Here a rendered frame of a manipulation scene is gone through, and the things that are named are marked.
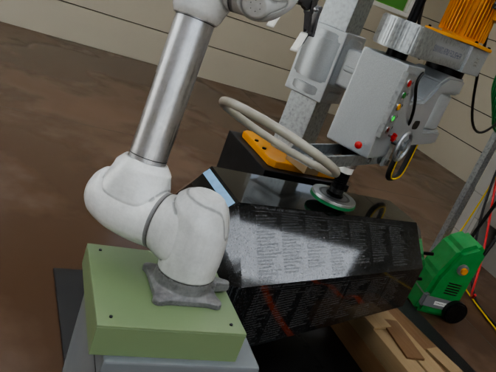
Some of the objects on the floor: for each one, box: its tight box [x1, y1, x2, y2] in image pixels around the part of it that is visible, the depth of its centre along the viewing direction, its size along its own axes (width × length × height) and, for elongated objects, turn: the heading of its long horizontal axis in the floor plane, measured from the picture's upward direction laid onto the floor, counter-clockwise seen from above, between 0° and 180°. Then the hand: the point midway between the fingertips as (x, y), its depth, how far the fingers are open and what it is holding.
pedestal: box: [217, 131, 349, 192], centre depth 352 cm, size 66×66×74 cm
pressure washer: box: [407, 201, 496, 323], centre depth 375 cm, size 35×35×87 cm
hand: (283, 36), depth 172 cm, fingers open, 13 cm apart
